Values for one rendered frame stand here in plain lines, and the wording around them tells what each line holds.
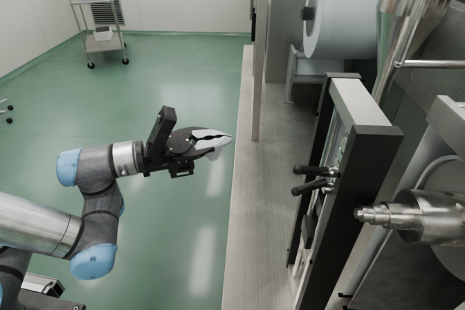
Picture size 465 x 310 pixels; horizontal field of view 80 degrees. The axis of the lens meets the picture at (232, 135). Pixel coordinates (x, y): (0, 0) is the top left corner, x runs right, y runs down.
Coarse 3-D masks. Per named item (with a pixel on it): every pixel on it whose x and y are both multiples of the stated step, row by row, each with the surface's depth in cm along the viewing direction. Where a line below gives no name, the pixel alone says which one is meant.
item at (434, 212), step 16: (400, 192) 35; (416, 192) 32; (432, 192) 32; (448, 192) 32; (416, 208) 31; (432, 208) 30; (448, 208) 30; (464, 208) 30; (416, 224) 31; (432, 224) 30; (448, 224) 30; (464, 224) 30; (416, 240) 31; (432, 240) 31; (448, 240) 30; (464, 240) 30
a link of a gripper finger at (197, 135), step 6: (192, 132) 63; (198, 132) 63; (204, 132) 63; (210, 132) 63; (216, 132) 63; (222, 132) 64; (192, 138) 63; (198, 138) 62; (204, 138) 62; (210, 138) 63
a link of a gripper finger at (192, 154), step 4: (192, 148) 59; (204, 148) 59; (208, 148) 59; (212, 148) 60; (188, 152) 58; (192, 152) 58; (196, 152) 58; (200, 152) 58; (204, 152) 59; (208, 152) 60; (184, 156) 57; (188, 156) 58; (192, 156) 58; (196, 156) 58; (200, 156) 59; (192, 160) 59
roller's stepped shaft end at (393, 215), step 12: (372, 204) 33; (384, 204) 33; (396, 204) 33; (408, 204) 33; (360, 216) 33; (372, 216) 33; (384, 216) 32; (396, 216) 32; (408, 216) 32; (396, 228) 33; (408, 228) 32
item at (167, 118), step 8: (160, 112) 55; (168, 112) 53; (160, 120) 53; (168, 120) 53; (176, 120) 53; (160, 128) 53; (168, 128) 54; (152, 136) 57; (160, 136) 55; (168, 136) 55; (152, 144) 56; (160, 144) 56; (152, 152) 57; (160, 152) 57
